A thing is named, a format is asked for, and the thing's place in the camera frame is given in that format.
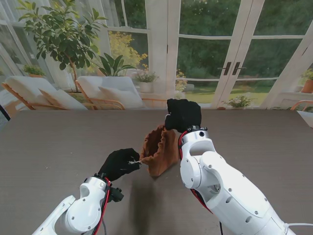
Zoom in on red black right arm cable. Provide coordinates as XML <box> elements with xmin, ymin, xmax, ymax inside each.
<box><xmin>178</xmin><ymin>133</ymin><xmax>223</xmax><ymax>235</ymax></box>

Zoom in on dark object at table edge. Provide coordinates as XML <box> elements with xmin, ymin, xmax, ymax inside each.
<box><xmin>0</xmin><ymin>104</ymin><xmax>12</xmax><ymax>132</ymax></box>

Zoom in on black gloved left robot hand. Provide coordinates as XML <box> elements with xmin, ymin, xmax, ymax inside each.
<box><xmin>97</xmin><ymin>148</ymin><xmax>143</xmax><ymax>182</ymax></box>

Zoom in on printed garden room backdrop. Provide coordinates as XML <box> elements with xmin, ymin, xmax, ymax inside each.
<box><xmin>0</xmin><ymin>0</ymin><xmax>313</xmax><ymax>111</ymax></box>

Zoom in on red black left arm cable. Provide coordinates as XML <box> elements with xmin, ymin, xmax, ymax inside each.
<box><xmin>92</xmin><ymin>177</ymin><xmax>112</xmax><ymax>235</ymax></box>

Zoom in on red black arm cable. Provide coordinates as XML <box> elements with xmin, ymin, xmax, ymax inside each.
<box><xmin>92</xmin><ymin>177</ymin><xmax>112</xmax><ymax>235</ymax></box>
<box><xmin>178</xmin><ymin>133</ymin><xmax>223</xmax><ymax>235</ymax></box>

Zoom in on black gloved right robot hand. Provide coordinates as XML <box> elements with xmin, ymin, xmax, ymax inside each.
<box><xmin>164</xmin><ymin>98</ymin><xmax>203</xmax><ymax>134</ymax></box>

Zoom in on white paper sheet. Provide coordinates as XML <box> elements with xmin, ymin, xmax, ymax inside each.
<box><xmin>297</xmin><ymin>110</ymin><xmax>313</xmax><ymax>128</ymax></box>

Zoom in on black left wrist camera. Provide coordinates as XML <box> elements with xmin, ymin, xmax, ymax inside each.
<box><xmin>107</xmin><ymin>187</ymin><xmax>125</xmax><ymax>203</ymax></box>

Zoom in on brown corduroy drawstring bag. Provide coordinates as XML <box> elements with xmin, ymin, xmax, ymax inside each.
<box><xmin>128</xmin><ymin>124</ymin><xmax>180</xmax><ymax>179</ymax></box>

